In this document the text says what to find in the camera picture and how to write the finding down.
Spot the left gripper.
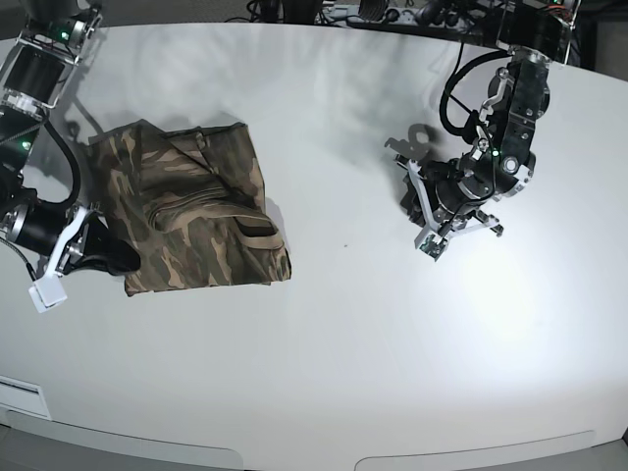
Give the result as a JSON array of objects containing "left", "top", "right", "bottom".
[{"left": 400, "top": 159, "right": 503, "bottom": 236}]

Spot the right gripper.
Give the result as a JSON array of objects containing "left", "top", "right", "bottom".
[{"left": 1, "top": 203, "right": 141, "bottom": 276}]

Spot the camouflage T-shirt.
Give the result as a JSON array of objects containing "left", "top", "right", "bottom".
[{"left": 88, "top": 120, "right": 292, "bottom": 296}]

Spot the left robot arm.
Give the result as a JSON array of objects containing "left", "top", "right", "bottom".
[{"left": 399, "top": 1, "right": 580, "bottom": 247}]

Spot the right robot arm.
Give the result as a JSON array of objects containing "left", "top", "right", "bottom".
[{"left": 1, "top": 1, "right": 140, "bottom": 277}]

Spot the white label plate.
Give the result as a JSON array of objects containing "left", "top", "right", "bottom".
[{"left": 0, "top": 377, "right": 51, "bottom": 420}]

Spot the black power strip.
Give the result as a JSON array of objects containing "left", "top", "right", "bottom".
[{"left": 343, "top": 3, "right": 491, "bottom": 35}]

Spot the dark equipment clutter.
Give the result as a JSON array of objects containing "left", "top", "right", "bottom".
[{"left": 225, "top": 0, "right": 335, "bottom": 26}]

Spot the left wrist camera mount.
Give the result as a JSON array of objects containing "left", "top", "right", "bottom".
[{"left": 395, "top": 154, "right": 504, "bottom": 261}]

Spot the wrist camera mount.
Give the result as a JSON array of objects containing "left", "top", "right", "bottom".
[
  {"left": 28, "top": 206, "right": 92, "bottom": 313},
  {"left": 395, "top": 154, "right": 504, "bottom": 261}
]

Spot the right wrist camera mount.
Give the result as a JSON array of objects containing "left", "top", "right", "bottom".
[{"left": 28, "top": 206, "right": 92, "bottom": 313}]

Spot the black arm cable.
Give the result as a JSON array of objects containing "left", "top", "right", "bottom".
[{"left": 439, "top": 41, "right": 514, "bottom": 143}]

